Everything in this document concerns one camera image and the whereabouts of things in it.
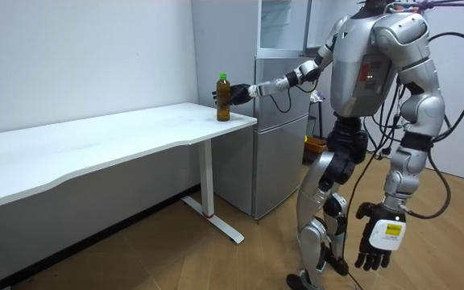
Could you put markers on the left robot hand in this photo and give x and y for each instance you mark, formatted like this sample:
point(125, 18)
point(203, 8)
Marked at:
point(381, 237)

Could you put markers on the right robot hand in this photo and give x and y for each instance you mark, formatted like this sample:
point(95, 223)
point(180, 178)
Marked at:
point(240, 94)

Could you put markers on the brown tea bottle green cap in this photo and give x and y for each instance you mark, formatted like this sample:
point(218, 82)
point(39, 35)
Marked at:
point(223, 100)

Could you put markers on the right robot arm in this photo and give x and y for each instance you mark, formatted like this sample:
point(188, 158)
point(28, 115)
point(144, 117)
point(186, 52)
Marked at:
point(272, 86)

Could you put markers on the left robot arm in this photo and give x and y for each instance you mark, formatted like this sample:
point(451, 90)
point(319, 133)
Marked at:
point(421, 108)

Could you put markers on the grey fridge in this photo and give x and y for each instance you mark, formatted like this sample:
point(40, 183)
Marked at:
point(276, 161)

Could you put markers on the robot legs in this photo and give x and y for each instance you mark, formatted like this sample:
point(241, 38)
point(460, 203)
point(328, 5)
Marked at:
point(312, 193)

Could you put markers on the orange basket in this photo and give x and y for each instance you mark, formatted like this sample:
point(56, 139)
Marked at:
point(316, 146)

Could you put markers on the robot body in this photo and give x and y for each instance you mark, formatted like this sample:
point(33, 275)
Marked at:
point(349, 72)

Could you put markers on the white desk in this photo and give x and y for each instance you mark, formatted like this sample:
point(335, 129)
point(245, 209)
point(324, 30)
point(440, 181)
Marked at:
point(95, 137)

